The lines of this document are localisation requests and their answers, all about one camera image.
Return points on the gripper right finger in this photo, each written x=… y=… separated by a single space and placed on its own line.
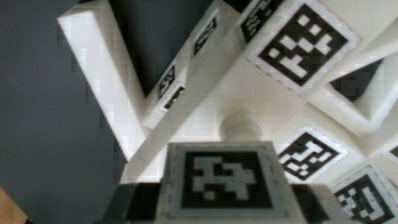
x=319 y=205

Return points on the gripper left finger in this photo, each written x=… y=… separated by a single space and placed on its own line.
x=132 y=207

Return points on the white tagged cube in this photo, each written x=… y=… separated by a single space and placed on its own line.
x=225 y=187
x=367 y=196

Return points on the white chair leg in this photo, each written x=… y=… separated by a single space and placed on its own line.
x=166 y=91

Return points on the white chair back frame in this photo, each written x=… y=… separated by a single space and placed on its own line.
x=292 y=84

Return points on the white U-shaped fence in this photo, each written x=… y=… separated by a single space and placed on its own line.
x=93 y=35

